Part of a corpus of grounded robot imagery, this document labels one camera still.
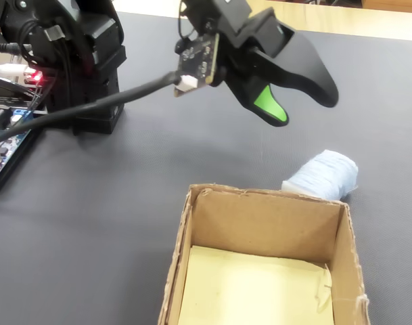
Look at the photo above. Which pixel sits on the yellow paper sheet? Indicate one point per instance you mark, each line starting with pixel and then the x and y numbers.
pixel 253 291

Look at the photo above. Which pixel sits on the black power plug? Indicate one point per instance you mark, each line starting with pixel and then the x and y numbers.
pixel 4 47

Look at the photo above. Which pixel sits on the brown cardboard box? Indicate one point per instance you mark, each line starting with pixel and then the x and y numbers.
pixel 266 223

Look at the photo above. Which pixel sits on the blue controller circuit board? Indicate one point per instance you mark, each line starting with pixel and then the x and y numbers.
pixel 6 145

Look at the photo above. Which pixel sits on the black camera circuit board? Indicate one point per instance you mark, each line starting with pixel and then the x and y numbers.
pixel 199 61

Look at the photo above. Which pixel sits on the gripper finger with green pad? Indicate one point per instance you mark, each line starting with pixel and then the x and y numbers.
pixel 266 105

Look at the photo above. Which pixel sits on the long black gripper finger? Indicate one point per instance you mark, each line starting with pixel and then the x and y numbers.
pixel 303 67

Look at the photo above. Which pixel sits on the dark grey table mat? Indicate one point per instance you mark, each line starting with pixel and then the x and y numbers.
pixel 107 210

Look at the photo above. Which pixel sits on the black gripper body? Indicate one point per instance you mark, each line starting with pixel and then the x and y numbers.
pixel 239 27

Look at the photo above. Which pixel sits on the blue electronics circuit board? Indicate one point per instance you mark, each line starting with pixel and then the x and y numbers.
pixel 9 172

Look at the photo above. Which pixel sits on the small board with red LED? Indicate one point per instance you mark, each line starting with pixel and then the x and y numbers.
pixel 36 78

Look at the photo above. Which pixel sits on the light blue block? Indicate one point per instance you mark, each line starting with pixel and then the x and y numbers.
pixel 324 174

